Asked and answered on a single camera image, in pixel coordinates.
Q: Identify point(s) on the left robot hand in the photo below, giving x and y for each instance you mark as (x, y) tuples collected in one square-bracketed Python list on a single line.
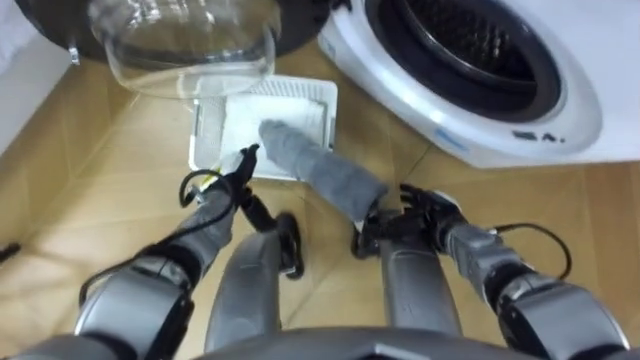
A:
[(239, 172)]

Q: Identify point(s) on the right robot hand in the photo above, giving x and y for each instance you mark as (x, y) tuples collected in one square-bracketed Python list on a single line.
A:
[(432, 212)]

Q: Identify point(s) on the grey cloth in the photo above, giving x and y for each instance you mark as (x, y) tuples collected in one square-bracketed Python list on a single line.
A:
[(325, 172)]

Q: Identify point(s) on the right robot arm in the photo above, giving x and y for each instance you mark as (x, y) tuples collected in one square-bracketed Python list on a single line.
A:
[(540, 300)]

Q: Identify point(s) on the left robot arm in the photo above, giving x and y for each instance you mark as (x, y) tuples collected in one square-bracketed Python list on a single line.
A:
[(150, 290)]

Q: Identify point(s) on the white plastic laundry basket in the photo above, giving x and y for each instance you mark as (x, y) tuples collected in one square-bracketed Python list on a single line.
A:
[(240, 120)]

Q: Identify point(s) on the robot legs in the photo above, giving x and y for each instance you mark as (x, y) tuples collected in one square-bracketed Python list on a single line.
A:
[(250, 285)]

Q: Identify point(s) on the washing machine glass door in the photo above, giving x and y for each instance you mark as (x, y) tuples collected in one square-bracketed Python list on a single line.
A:
[(190, 55)]

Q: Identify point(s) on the robot body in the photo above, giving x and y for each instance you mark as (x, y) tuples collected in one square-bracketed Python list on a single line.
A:
[(350, 347)]

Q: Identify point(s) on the white washing machine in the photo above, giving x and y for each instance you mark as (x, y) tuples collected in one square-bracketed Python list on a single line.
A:
[(590, 60)]

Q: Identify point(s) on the white cabinet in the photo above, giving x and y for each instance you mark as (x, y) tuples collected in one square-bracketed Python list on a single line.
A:
[(22, 80)]

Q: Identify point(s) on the small black object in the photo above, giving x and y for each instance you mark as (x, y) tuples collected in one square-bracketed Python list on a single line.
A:
[(7, 251)]

